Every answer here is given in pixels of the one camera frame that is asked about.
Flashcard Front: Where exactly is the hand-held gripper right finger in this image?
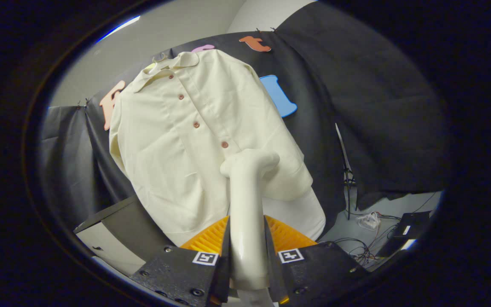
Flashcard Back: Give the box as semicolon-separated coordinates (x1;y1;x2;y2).
264;214;370;307

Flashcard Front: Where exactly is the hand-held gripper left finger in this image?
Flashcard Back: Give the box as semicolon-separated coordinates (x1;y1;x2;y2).
130;215;231;307

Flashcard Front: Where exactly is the white garment steamer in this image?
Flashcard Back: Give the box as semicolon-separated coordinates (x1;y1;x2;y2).
220;149;280;290

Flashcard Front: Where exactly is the cream button shirt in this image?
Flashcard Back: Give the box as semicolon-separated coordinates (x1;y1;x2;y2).
109;49;314;247

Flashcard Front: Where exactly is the white ironing board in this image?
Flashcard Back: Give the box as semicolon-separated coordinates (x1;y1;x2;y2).
263;188;327;241

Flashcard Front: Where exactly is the white power adapter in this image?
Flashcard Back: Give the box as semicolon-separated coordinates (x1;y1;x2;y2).
356;212;381;231

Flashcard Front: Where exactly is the grey cabinet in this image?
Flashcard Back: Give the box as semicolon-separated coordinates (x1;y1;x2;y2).
74;195;178;278

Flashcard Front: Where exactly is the thin metal stand pole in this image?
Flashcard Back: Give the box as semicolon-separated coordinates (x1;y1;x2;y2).
335;123;355;220

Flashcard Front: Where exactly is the black box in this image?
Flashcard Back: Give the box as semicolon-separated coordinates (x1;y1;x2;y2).
375;211;431;258

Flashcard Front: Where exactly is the black backdrop cloth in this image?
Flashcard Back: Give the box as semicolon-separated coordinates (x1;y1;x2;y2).
39;0;451;239

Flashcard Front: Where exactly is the ceiling light panel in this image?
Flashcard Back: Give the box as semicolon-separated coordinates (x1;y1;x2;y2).
96;15;141;43

